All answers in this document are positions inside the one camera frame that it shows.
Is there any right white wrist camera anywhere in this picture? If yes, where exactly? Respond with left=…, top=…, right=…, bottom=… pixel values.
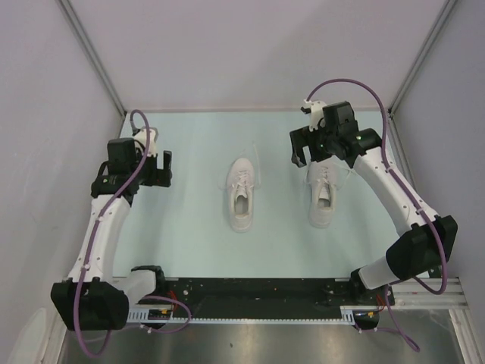
left=301, top=100, right=327, bottom=132

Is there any aluminium rail frame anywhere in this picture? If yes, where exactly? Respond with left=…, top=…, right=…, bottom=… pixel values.
left=391, top=278, right=468, bottom=310

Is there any right corner metal post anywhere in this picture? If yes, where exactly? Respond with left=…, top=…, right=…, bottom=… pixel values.
left=388, top=0, right=460, bottom=116

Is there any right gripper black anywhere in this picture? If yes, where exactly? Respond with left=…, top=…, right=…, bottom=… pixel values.
left=290, top=121, right=338, bottom=168

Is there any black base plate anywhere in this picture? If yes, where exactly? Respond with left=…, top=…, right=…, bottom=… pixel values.
left=134, top=278, right=395, bottom=322

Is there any corner metal post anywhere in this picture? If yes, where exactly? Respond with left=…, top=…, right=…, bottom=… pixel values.
left=388, top=0, right=460, bottom=116
left=56, top=0, right=127, bottom=120

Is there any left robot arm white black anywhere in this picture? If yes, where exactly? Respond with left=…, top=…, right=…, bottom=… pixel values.
left=51, top=130, right=172, bottom=331

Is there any white cable duct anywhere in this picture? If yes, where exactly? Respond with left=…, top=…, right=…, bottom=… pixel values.
left=127, top=308, right=355, bottom=326

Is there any left corner metal post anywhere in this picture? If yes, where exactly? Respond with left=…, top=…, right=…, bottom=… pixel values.
left=56, top=0, right=127, bottom=120

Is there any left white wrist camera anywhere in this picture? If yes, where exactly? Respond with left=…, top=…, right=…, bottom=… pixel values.
left=133, top=127, right=158, bottom=157

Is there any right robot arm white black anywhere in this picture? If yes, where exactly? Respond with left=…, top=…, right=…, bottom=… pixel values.
left=289, top=101, right=458, bottom=304

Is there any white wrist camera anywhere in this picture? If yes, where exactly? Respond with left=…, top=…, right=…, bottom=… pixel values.
left=133, top=127, right=158, bottom=157
left=301, top=100, right=327, bottom=132

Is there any white sneaker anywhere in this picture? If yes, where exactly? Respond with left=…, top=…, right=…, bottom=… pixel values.
left=305, top=158, right=354, bottom=228
left=217, top=141, right=261, bottom=234

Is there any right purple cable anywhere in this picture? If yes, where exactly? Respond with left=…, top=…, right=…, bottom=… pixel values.
left=305, top=78, right=452, bottom=353

